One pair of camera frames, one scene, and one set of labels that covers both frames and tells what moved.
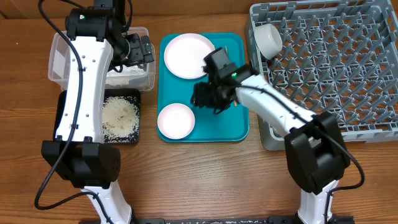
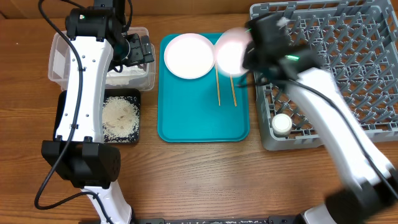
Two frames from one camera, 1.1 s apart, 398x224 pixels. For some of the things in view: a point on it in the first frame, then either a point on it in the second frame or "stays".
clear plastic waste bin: [137, 77] stays
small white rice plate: [176, 121] -> [229, 51]
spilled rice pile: [120, 119] stays
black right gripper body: [208, 98] -> [255, 61]
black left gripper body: [137, 55] stays
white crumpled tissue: [127, 73] stays
